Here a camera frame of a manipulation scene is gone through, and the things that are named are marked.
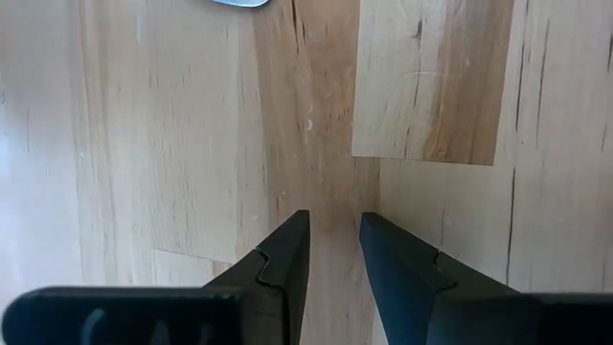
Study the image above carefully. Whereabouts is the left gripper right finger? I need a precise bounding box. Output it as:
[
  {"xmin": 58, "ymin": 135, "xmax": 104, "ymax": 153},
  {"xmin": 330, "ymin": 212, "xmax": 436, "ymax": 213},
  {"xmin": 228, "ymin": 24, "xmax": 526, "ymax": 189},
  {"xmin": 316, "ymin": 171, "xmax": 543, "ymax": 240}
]
[{"xmin": 359, "ymin": 212, "xmax": 613, "ymax": 345}]

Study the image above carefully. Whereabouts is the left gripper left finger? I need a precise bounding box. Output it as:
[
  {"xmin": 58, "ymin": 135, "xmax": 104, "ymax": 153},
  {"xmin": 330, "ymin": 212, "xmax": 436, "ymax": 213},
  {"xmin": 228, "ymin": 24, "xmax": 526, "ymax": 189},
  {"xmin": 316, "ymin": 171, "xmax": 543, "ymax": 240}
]
[{"xmin": 0, "ymin": 209, "xmax": 311, "ymax": 345}]

